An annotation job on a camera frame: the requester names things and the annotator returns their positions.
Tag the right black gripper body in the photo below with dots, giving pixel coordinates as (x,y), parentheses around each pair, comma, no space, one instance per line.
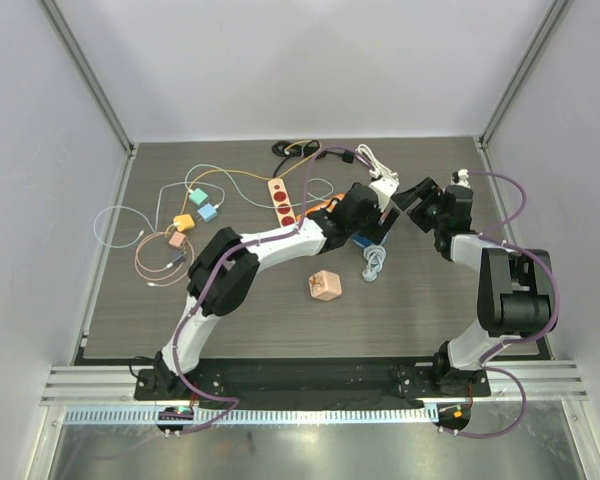
(427,209)

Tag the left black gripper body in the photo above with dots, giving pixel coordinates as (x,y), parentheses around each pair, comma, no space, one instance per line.
(369,224)

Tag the blue cube socket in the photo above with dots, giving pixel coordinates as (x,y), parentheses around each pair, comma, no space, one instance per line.
(364,241)

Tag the orange power strip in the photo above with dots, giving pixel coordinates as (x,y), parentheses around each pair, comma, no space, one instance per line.
(325,204)

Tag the pink cube socket adapter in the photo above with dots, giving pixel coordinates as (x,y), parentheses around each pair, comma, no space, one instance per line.
(325,285)

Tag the beige red power strip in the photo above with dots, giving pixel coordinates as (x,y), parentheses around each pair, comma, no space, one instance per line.
(281,203)

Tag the light blue charger plug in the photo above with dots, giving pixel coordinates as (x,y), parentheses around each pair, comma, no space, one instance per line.
(208,212)

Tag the teal charger plug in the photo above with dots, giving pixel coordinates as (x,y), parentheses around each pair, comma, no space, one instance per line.
(198,197)

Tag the yellow charger plug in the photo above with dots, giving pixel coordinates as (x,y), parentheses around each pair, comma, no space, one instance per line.
(183,222)

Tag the pink charger plug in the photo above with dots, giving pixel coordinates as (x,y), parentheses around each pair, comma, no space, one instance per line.
(178,240)

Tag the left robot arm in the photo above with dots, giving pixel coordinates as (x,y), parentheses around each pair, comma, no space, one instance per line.
(222,274)

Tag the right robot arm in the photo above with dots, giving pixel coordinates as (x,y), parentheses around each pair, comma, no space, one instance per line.
(516,291)

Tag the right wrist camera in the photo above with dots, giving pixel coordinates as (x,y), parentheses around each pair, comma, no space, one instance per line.
(462,177)

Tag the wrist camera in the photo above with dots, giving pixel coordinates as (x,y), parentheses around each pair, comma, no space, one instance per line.
(384,187)
(462,177)

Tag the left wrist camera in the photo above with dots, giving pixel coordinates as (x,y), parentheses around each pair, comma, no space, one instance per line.
(384,187)

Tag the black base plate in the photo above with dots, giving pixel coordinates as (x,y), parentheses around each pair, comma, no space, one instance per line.
(222,391)

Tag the white slotted cable duct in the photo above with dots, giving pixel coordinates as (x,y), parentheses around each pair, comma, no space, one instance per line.
(290,415)

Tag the aluminium frame rail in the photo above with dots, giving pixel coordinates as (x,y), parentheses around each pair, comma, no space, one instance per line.
(542,380)

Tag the right aluminium frame post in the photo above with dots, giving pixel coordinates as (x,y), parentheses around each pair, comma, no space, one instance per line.
(539,41)

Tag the aluminium frame post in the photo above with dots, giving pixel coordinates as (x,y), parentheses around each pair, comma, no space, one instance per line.
(70,43)
(539,41)

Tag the left aluminium frame post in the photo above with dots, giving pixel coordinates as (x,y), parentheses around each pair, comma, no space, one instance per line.
(70,43)

